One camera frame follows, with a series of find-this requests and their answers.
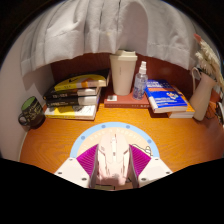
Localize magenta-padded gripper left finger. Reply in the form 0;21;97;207
54;143;100;189

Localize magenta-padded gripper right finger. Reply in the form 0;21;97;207
127;143;174;189

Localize pale pink computer mouse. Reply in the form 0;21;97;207
96;133;134;188

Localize round cartoon-print mouse pad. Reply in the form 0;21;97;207
69;121;161;159

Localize yellow and white book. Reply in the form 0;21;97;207
44;103;98;121

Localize dark mug with green interior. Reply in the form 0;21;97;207
17;96;46;130

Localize red-brown book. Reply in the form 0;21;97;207
103;87;151;109

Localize blue book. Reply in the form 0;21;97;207
144;78;189;114

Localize clear spray bottle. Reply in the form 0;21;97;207
132;60;149;101

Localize white ceramic pitcher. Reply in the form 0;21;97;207
188;66;217;122

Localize yellow and black book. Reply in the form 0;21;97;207
53;69;111;92

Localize cream lidded tumbler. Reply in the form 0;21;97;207
109;49;138;97

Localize dried cream flowers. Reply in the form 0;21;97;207
193;32;224;91

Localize white curtain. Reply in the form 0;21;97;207
19;0;224;78

